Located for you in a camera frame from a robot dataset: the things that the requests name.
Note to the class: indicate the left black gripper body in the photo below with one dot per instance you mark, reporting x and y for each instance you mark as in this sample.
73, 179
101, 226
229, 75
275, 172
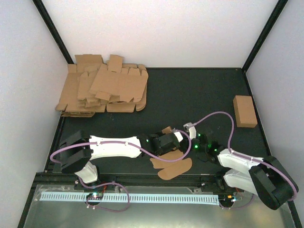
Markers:
158, 153

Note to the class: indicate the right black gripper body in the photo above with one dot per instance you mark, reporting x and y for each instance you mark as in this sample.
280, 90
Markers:
202, 147

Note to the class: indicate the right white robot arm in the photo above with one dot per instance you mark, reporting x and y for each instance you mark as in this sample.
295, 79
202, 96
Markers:
263, 177

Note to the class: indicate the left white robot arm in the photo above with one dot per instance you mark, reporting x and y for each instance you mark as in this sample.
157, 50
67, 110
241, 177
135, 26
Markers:
82, 148

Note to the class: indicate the folded brown cardboard box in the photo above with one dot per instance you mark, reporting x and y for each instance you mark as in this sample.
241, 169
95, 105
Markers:
244, 111

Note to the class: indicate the stack of flat cardboard blanks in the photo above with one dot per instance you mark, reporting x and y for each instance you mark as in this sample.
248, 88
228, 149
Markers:
94, 86

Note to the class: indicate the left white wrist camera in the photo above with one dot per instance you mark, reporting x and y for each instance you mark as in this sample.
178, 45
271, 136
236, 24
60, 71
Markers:
177, 134

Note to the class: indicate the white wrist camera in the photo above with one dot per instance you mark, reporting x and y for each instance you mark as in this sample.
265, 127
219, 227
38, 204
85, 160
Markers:
191, 130
177, 134

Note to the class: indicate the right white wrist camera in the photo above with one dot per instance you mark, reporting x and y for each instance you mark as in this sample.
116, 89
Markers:
191, 130

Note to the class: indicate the light blue slotted cable duct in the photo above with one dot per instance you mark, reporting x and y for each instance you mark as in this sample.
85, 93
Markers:
131, 198

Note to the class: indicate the metal base plate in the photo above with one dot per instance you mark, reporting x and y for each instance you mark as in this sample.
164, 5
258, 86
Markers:
247, 212

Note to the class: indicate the right black frame post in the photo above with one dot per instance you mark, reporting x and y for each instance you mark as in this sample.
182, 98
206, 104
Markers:
277, 10

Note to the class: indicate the black frame post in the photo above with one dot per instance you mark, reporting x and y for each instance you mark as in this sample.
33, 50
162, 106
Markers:
277, 10
53, 30

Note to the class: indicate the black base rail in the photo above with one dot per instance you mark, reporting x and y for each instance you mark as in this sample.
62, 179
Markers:
212, 183

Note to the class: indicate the left black frame post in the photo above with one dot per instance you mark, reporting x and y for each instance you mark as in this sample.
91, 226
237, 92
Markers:
53, 30

